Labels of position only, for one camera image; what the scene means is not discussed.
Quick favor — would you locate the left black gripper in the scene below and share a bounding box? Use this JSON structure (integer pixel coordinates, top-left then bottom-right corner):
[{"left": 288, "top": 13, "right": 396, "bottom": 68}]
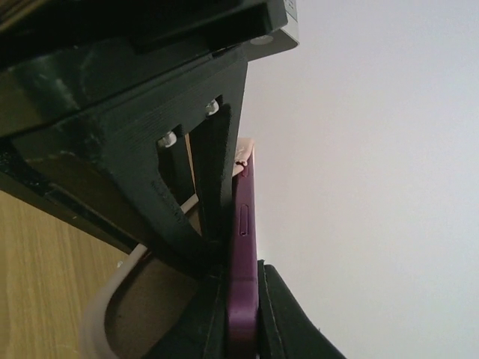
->
[{"left": 1, "top": 1, "right": 287, "bottom": 239}]

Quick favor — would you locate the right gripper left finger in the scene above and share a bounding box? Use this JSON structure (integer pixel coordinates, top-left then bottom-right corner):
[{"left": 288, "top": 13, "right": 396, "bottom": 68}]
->
[{"left": 145, "top": 266, "right": 227, "bottom": 359}]

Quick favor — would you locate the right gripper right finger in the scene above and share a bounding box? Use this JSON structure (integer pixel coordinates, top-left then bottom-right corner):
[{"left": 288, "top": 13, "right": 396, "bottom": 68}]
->
[{"left": 257, "top": 261, "right": 345, "bottom": 359}]

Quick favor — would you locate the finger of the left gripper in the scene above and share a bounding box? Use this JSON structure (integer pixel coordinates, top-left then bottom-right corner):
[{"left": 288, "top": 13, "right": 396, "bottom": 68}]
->
[
  {"left": 108, "top": 130, "right": 210, "bottom": 277},
  {"left": 190, "top": 96, "right": 240, "bottom": 243}
]

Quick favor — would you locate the purple black phone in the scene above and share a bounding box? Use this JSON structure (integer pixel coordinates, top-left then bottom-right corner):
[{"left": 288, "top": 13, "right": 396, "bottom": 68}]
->
[{"left": 225, "top": 154, "right": 259, "bottom": 358}]

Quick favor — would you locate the pink phone case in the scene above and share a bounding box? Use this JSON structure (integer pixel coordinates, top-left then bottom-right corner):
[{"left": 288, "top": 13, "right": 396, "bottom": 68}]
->
[{"left": 80, "top": 136, "right": 257, "bottom": 359}]

